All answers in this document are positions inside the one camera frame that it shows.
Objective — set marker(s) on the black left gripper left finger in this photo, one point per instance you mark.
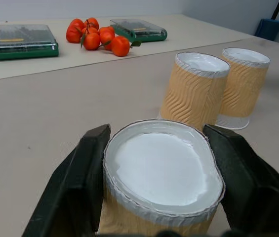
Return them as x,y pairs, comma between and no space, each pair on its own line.
75,182

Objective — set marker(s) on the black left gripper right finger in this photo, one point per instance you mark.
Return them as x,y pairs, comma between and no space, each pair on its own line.
250,182

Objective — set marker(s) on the ribbed tan paper cup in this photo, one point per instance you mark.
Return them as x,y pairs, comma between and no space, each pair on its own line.
161,177
193,91
243,86

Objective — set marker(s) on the orange mandarin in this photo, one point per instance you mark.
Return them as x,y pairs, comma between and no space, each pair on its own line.
90,30
77,23
91,41
73,35
120,46
92,22
106,39
106,29

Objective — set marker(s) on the green clear-lid screw box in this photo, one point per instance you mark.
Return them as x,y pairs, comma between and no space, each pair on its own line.
141,30
23,40

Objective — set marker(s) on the blue box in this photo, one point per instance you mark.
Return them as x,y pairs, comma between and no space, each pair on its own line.
268,28

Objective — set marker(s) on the black pole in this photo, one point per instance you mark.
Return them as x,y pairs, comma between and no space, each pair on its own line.
277,9

